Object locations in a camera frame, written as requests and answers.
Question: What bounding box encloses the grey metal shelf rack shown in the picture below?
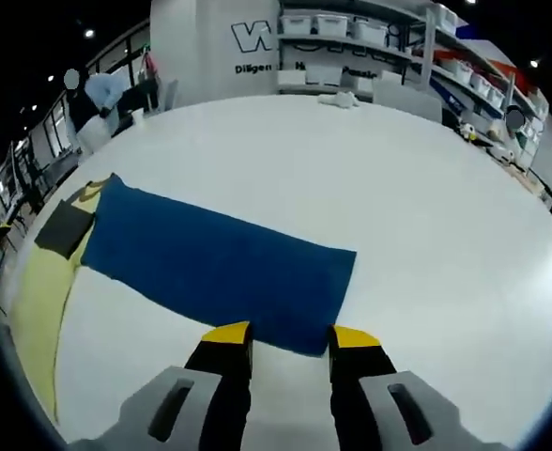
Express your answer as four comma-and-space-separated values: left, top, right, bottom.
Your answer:
275, 0, 552, 156

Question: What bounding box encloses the grey office chair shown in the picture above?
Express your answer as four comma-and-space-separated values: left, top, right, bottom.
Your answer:
159, 77, 180, 114

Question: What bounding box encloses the yellow grey blue garment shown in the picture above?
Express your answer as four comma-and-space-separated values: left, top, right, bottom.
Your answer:
8, 171, 358, 417

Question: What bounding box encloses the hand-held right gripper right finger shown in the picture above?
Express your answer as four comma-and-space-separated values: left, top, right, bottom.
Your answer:
327, 323, 465, 451

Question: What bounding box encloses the grey divider panel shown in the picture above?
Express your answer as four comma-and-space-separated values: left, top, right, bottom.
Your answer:
372, 82, 445, 127

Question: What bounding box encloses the row of white storage bins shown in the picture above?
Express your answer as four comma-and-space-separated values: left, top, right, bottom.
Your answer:
280, 4, 547, 137

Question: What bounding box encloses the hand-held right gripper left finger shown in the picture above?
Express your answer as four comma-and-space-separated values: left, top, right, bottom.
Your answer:
115, 320, 254, 451

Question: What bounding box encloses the white crumpled cloth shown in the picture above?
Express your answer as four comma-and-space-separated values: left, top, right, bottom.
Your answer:
316, 91, 360, 110

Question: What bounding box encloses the red hanging cloth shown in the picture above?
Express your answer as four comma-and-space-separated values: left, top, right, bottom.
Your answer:
142, 49, 161, 79

